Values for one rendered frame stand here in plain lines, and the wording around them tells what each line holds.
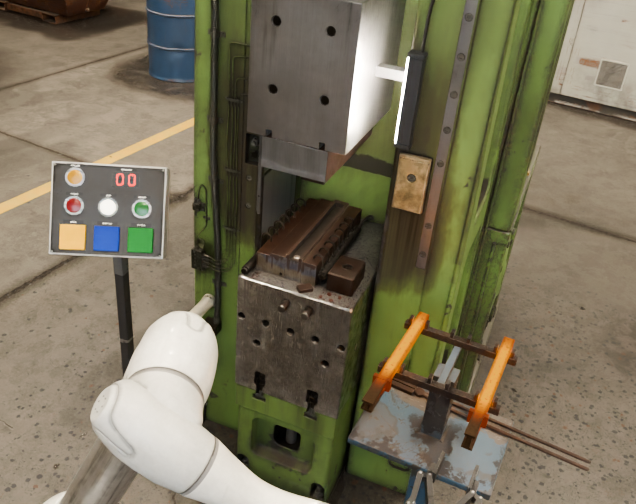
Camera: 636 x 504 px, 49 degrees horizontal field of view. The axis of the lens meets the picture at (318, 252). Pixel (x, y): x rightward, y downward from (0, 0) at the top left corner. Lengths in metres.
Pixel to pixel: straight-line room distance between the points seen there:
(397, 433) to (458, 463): 0.18
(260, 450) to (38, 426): 0.92
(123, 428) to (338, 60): 1.11
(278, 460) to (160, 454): 1.58
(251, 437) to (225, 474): 1.48
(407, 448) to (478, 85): 0.98
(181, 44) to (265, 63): 4.65
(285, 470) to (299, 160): 1.19
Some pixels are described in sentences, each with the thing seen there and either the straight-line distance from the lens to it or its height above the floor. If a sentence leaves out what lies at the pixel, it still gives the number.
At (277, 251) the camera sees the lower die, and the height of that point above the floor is 0.99.
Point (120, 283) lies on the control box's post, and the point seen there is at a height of 0.77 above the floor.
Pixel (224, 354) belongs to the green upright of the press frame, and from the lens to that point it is 2.68.
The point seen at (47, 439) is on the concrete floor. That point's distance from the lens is 2.99.
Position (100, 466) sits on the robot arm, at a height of 1.09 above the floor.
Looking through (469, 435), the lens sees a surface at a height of 0.99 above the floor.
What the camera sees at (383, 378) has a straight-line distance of 1.73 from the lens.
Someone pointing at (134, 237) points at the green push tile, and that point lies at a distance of 2.16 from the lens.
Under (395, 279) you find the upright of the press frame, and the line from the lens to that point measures 2.19.
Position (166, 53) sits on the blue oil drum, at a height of 0.26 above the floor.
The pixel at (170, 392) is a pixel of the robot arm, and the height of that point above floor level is 1.37.
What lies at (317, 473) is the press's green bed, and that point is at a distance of 2.57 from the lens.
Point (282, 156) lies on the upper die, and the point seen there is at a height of 1.32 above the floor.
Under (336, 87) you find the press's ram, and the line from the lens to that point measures 1.85.
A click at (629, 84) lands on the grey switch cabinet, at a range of 7.12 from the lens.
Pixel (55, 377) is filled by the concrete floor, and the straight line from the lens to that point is 3.24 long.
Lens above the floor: 2.13
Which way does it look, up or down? 32 degrees down
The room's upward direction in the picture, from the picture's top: 6 degrees clockwise
